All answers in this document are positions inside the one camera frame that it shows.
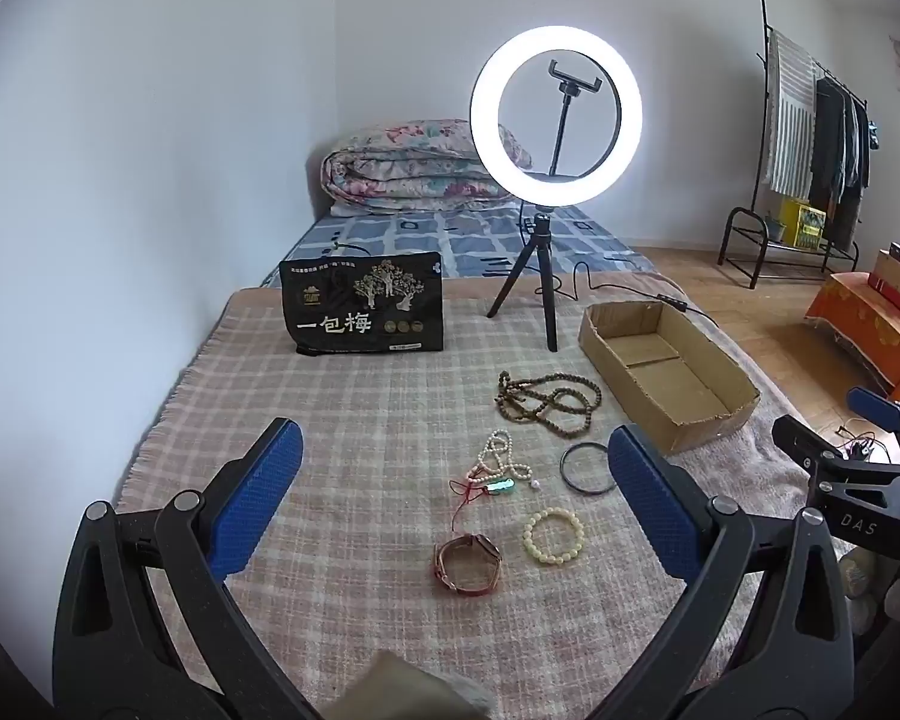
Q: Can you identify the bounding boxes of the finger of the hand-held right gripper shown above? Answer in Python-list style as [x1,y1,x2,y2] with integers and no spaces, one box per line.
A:
[771,414,900,550]
[847,386,900,466]

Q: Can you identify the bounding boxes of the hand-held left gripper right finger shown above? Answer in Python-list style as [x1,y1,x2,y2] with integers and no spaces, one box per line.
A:
[606,424,860,720]

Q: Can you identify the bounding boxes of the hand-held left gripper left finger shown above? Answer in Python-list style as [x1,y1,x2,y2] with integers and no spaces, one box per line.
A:
[51,418,323,720]

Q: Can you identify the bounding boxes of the cardboard box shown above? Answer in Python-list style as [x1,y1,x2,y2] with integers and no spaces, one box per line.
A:
[577,300,762,455]

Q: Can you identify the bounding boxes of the yellow bead bracelet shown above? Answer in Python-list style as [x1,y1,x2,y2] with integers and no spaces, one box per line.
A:
[523,508,587,563]

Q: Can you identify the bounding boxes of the brown bead necklace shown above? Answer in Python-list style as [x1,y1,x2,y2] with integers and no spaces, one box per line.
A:
[495,370,602,434]

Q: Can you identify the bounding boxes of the person's right hand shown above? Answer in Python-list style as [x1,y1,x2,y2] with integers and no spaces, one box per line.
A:
[840,546,900,623]

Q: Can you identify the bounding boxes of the orange covered stool with boxes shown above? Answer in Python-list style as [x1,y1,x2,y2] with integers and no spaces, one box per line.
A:
[805,271,900,402]

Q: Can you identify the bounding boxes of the black bangle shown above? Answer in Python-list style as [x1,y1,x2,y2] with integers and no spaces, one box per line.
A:
[560,442,616,496]

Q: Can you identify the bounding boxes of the pink plaid blanket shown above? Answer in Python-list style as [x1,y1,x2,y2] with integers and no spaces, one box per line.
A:
[116,277,841,698]

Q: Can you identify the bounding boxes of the tan cardboard carton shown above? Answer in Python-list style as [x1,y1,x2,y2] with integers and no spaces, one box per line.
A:
[868,249,900,316]

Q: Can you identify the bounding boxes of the brown leather wristwatch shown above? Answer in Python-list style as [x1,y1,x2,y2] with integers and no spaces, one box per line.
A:
[433,532,503,597]

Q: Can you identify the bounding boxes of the black snack bag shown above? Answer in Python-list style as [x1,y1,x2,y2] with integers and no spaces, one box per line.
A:
[279,249,445,356]

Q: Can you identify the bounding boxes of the yellow box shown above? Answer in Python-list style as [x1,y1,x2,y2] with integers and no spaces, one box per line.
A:
[776,197,827,250]

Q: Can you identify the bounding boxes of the black clothes rack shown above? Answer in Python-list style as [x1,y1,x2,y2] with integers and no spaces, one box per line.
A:
[718,0,871,290]

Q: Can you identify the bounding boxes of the blurred beige cloth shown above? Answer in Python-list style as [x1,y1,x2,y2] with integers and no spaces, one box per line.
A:
[345,651,496,720]

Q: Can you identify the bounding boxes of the dark hanging clothes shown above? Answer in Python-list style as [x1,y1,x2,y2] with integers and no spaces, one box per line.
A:
[808,73,871,252]

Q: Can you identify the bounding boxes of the striped towel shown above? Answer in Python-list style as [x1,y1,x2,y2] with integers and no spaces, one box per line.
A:
[763,30,820,197]

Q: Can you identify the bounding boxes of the blue patterned bed sheet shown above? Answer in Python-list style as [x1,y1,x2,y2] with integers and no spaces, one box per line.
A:
[261,202,657,287]

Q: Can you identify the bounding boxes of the folded floral quilt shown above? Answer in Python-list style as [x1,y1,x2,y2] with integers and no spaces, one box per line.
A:
[322,118,533,212]

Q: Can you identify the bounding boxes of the black phone holder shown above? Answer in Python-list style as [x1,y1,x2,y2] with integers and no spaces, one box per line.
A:
[544,60,608,181]

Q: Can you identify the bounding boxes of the red cord green pendant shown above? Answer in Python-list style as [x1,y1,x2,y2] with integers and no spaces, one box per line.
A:
[450,465,518,541]

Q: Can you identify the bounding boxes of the white bead bracelet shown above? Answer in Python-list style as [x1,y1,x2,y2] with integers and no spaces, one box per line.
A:
[471,429,533,487]

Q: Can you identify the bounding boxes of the black ring light cable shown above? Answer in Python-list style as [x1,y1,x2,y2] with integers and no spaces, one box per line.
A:
[517,199,721,327]

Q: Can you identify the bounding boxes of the white ring light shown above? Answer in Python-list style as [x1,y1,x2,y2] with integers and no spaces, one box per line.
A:
[470,25,642,205]

